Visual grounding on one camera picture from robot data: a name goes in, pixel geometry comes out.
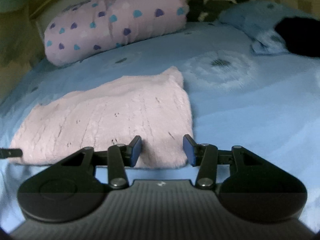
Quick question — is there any pink knit cardigan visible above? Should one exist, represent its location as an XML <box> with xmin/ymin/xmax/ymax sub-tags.
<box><xmin>10</xmin><ymin>67</ymin><xmax>193</xmax><ymax>168</ymax></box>

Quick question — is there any blue dandelion bed sheet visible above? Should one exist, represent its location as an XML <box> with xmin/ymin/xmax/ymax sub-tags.
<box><xmin>1</xmin><ymin>23</ymin><xmax>319</xmax><ymax>231</ymax></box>

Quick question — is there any pink heart-print rolled quilt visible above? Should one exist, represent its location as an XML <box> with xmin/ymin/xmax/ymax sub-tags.
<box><xmin>44</xmin><ymin>0</ymin><xmax>189</xmax><ymax>67</ymax></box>

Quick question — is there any blue dandelion pillow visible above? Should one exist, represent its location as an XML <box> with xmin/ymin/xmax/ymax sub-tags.
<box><xmin>219</xmin><ymin>0</ymin><xmax>313</xmax><ymax>56</ymax></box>

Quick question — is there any black white-trimmed garment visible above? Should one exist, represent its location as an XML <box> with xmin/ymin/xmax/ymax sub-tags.
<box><xmin>187</xmin><ymin>0</ymin><xmax>249</xmax><ymax>22</ymax></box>

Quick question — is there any black cloth on pillow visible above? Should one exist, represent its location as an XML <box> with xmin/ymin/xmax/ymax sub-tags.
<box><xmin>274</xmin><ymin>16</ymin><xmax>319</xmax><ymax>58</ymax></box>

